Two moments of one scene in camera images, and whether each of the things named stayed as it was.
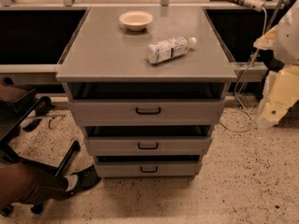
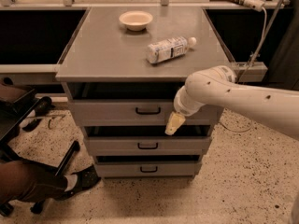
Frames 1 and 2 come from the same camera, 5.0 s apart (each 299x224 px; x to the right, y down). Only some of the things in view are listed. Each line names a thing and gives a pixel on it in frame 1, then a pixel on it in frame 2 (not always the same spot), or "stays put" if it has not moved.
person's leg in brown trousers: x=22 y=184 stays put
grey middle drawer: x=149 y=146 stays put
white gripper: x=288 y=38 → x=181 y=107
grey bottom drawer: x=149 y=170 stays put
